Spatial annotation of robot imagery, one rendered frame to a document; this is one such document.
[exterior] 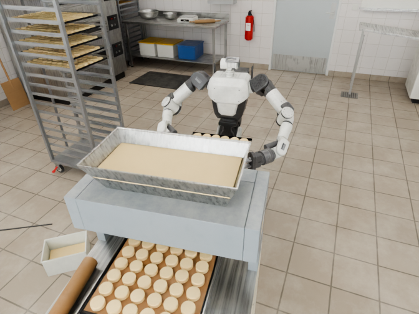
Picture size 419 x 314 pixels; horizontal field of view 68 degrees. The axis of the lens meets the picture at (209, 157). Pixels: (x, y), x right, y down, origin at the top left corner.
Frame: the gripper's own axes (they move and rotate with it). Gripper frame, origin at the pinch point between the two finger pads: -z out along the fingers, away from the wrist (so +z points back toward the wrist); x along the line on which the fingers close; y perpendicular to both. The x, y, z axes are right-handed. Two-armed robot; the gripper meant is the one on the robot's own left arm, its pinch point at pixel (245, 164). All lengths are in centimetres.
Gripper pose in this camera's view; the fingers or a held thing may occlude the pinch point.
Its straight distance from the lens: 178.9
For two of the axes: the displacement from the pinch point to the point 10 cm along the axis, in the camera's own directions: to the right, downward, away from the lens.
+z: 8.7, -2.9, 4.1
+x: -0.2, -8.4, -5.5
